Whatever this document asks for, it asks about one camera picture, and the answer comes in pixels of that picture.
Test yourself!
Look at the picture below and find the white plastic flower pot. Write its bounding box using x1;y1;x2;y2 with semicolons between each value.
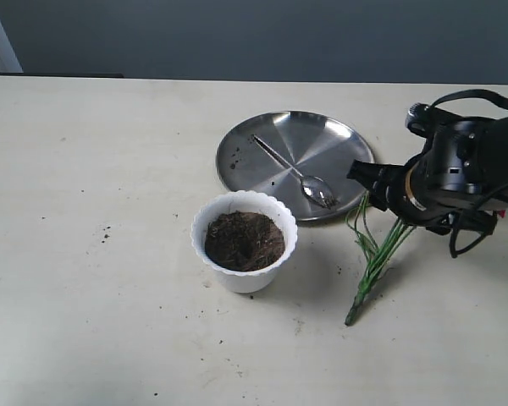
190;190;298;294

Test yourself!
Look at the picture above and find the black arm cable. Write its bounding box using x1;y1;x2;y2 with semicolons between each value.
407;88;508;259

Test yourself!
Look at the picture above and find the artificial red anthurium plant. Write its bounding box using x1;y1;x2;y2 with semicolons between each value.
345;192;417;326

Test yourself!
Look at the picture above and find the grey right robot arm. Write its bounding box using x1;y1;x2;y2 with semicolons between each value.
347;118;508;233

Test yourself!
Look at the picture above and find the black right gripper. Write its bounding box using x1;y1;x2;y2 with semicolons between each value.
346;154;498;235

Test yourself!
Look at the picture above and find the round steel plate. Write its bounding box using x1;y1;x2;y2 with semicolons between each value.
216;111;375;222

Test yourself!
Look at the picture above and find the silver metal spork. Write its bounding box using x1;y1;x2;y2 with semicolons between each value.
252;135;338;209

